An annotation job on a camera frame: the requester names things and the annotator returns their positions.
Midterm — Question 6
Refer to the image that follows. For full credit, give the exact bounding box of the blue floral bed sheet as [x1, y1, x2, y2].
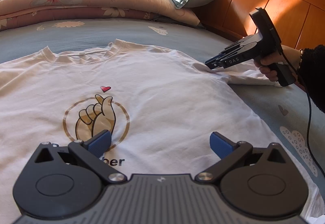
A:
[0, 18, 325, 214]

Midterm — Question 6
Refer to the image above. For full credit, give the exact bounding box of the white long sleeve shirt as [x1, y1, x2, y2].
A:
[1, 40, 324, 223]

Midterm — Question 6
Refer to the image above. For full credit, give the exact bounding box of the pink floral folded quilt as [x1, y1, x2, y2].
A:
[1, 0, 199, 30]

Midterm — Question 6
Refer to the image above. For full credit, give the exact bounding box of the person right hand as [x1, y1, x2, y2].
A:
[253, 45, 301, 82]

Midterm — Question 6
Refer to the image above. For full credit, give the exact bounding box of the black cable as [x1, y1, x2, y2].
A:
[279, 46, 325, 176]

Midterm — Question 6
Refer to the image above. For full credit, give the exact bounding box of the black fuzzy sleeve forearm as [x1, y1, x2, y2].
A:
[297, 45, 325, 112]

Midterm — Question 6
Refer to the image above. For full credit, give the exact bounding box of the wooden headboard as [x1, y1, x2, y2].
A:
[193, 0, 324, 50]

